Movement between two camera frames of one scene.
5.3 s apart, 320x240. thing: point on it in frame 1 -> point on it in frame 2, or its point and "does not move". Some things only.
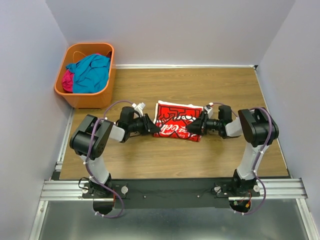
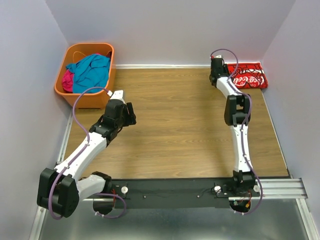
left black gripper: [146, 124] -> [126, 114]
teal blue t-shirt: [90, 74] does not move
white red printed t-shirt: [173, 118] -> [248, 75]
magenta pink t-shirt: [67, 81] does not move
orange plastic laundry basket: [86, 100] does not move
